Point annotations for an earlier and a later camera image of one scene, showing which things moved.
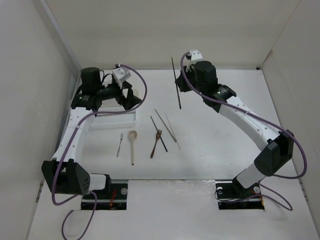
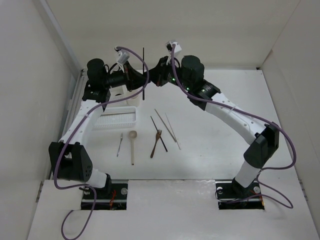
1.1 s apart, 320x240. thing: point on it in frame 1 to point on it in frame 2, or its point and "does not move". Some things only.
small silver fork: [121, 135] does not move
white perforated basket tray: [113, 121] does not move
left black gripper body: [117, 93] to [126, 77]
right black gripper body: [190, 75] to [165, 74]
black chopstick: [176, 83] to [143, 71]
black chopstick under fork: [160, 137] does not move
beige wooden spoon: [132, 135] does not move
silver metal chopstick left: [168, 129] does not move
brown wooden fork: [158, 135] does not move
